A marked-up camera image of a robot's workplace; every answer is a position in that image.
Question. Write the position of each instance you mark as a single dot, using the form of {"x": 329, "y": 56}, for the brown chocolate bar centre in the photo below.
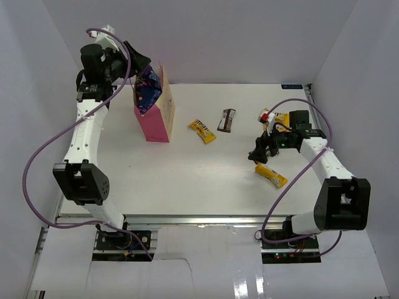
{"x": 226, "y": 120}

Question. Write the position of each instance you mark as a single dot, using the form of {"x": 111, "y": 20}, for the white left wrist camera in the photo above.
{"x": 104, "y": 39}

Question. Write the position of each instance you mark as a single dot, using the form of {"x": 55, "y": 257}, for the pink cream paper bag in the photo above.
{"x": 157, "y": 122}

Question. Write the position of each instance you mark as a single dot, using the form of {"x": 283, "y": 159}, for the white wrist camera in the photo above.
{"x": 104, "y": 39}
{"x": 267, "y": 120}

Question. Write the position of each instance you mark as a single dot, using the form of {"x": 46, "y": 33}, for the blue label right corner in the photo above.
{"x": 291, "y": 86}

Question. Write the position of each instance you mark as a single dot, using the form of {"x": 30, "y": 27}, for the yellow snack bar near front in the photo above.
{"x": 277, "y": 179}

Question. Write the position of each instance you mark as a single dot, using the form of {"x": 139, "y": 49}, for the dark blue purple snack bag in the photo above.
{"x": 147, "y": 90}

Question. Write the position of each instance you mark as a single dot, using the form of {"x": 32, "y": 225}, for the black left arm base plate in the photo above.
{"x": 121, "y": 241}

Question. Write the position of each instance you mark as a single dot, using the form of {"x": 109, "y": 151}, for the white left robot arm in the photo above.
{"x": 79, "y": 176}

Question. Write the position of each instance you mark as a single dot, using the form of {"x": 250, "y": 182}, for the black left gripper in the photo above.
{"x": 138, "y": 61}

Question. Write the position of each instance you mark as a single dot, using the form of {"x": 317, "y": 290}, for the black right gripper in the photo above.
{"x": 259, "y": 154}

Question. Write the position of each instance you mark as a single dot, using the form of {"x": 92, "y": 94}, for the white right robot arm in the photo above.
{"x": 343, "y": 201}

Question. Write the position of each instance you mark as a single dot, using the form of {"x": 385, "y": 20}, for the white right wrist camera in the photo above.
{"x": 267, "y": 120}

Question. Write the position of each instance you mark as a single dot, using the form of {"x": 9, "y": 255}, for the yellow m&m packet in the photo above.
{"x": 202, "y": 131}
{"x": 281, "y": 122}

